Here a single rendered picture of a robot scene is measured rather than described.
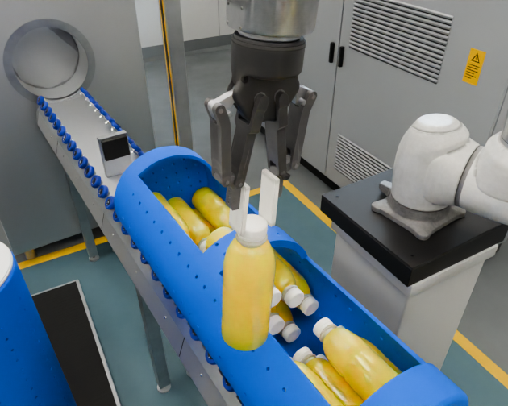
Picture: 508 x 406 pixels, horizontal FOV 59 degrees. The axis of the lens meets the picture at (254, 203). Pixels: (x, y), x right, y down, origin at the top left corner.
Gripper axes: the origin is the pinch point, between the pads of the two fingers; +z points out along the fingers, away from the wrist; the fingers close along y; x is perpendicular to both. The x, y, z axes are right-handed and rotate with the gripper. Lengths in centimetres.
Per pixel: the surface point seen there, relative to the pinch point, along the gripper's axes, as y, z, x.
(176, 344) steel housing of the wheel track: -3, 62, -33
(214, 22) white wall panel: -261, 86, -490
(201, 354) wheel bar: -5, 55, -22
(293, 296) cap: -18.4, 32.6, -9.9
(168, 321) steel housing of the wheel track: -4, 60, -39
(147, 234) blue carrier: -1, 33, -41
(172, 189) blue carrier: -16, 36, -63
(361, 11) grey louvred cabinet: -162, 8, -147
